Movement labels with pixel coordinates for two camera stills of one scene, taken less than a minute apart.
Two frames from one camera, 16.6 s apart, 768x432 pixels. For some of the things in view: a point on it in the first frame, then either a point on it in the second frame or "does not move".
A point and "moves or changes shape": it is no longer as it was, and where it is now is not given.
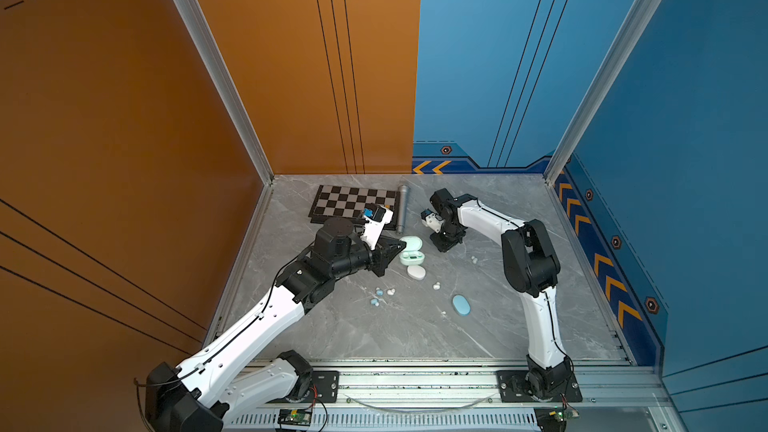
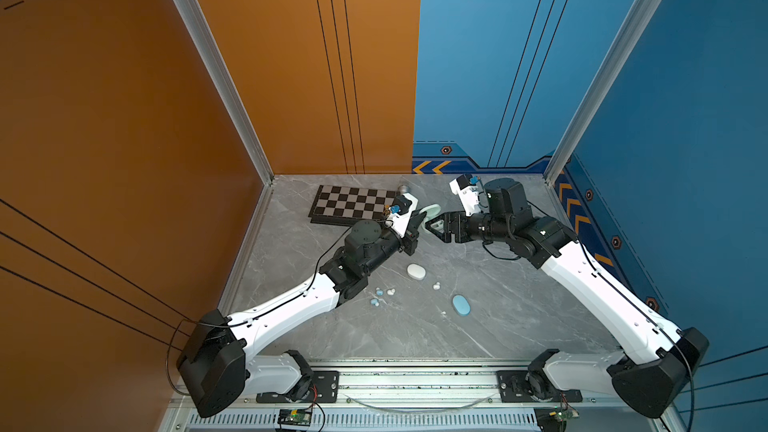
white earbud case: (416, 272) does not move
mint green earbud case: (411, 254) moves or changes shape
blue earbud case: (461, 305) does not move
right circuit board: (554, 419) does not move
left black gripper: (380, 257) → (407, 239)
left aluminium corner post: (194, 15) does not move
